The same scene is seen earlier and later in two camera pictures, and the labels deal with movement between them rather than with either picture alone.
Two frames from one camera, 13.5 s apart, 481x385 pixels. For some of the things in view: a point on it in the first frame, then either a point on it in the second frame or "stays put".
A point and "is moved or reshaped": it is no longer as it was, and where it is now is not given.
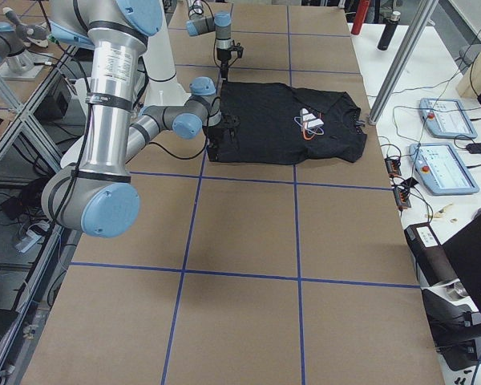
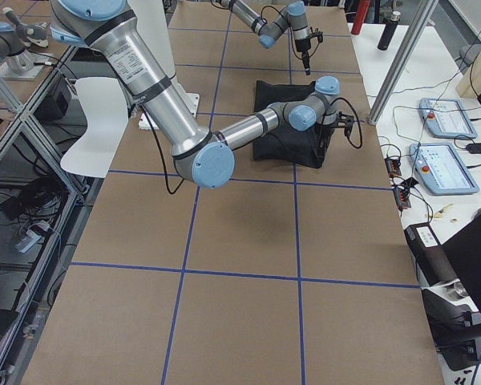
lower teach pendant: x=440 y=170 stays put
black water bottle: x=389 y=30 stays put
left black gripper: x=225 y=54 to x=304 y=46
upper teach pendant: x=446 y=118 stays put
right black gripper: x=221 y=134 to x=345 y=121
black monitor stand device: x=458 y=280 stays put
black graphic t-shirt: x=287 y=123 is moved or reshaped
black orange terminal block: x=394 y=169 stays put
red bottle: x=362 y=8 stays put
